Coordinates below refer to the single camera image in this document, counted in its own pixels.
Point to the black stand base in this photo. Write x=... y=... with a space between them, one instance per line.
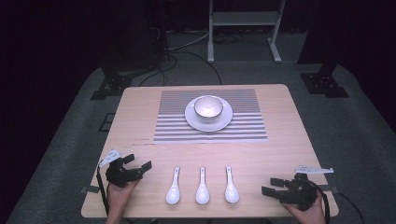
x=323 y=83
x=113 y=85

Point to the white metal stand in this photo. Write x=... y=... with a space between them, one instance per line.
x=246 y=18

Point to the white round plate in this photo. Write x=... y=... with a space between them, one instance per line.
x=193 y=119

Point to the grey striped placemat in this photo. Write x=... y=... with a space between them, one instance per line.
x=174 y=124

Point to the person's right hand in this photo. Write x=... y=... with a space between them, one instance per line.
x=313 y=216

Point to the dark floor hatch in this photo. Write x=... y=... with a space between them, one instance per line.
x=107 y=122

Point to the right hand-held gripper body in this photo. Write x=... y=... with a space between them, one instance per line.
x=300 y=193

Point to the person's left hand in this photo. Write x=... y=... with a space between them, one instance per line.
x=118 y=199

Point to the white ceramic bowl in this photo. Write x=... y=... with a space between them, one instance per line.
x=208 y=109

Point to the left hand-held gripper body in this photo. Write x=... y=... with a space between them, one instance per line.
x=120 y=175

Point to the white ceramic soup spoon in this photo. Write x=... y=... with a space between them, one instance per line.
x=232 y=193
x=202 y=194
x=173 y=194

